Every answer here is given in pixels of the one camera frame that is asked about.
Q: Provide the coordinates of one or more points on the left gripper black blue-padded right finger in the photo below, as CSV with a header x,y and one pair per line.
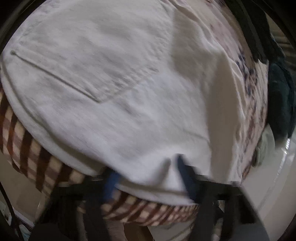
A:
x,y
220,201

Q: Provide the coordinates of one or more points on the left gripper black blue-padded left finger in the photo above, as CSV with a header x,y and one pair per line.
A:
x,y
73,212

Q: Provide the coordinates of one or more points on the white pants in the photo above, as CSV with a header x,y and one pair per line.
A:
x,y
129,85

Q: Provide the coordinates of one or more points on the white bed headboard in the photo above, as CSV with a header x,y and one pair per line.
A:
x,y
271,189

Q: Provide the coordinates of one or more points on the red checked bed sheet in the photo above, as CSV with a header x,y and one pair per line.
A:
x,y
29,158

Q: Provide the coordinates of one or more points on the floral fleece bed blanket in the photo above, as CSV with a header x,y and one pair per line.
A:
x,y
228,32

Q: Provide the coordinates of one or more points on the dark teal plush blanket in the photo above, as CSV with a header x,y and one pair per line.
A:
x,y
281,89

